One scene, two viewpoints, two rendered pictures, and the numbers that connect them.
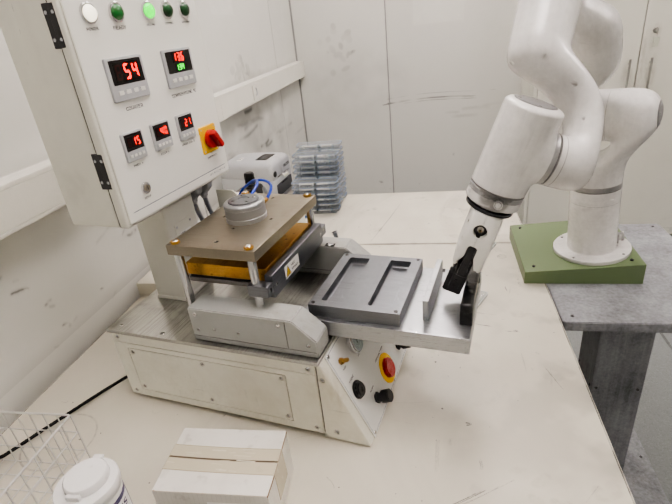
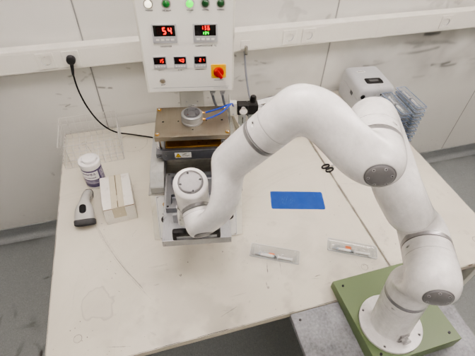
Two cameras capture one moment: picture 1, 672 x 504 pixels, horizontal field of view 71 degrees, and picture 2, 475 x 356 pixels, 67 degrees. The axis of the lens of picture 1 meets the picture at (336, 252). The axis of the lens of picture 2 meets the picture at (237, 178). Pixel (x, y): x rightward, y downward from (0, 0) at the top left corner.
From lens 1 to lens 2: 1.09 m
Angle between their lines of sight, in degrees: 51
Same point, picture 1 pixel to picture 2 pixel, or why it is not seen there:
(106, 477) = (90, 163)
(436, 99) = not seen: outside the picture
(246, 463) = (115, 198)
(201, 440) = (124, 180)
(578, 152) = (188, 220)
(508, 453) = (166, 294)
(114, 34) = (162, 13)
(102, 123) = (143, 49)
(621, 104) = (415, 259)
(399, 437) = (164, 249)
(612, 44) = (386, 209)
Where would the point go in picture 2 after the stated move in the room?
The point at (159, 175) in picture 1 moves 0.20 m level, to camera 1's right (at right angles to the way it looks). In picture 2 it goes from (173, 78) to (195, 106)
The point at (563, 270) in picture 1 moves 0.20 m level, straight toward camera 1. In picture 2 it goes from (345, 306) to (285, 305)
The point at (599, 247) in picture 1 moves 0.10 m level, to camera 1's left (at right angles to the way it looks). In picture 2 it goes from (375, 324) to (353, 297)
